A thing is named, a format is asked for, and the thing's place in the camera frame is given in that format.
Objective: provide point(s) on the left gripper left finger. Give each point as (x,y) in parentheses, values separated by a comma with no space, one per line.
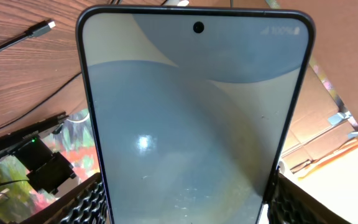
(85,204)

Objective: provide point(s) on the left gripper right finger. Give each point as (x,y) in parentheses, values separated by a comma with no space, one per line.
(288,203)

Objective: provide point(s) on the blue Samsung smartphone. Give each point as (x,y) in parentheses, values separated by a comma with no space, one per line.
(190,106)

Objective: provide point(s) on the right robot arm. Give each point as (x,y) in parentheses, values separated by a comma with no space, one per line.
(47,169)

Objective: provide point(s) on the white power strip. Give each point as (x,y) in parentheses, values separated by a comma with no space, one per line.
(179,3)

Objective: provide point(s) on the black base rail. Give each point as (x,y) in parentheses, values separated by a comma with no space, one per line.
(43,127)

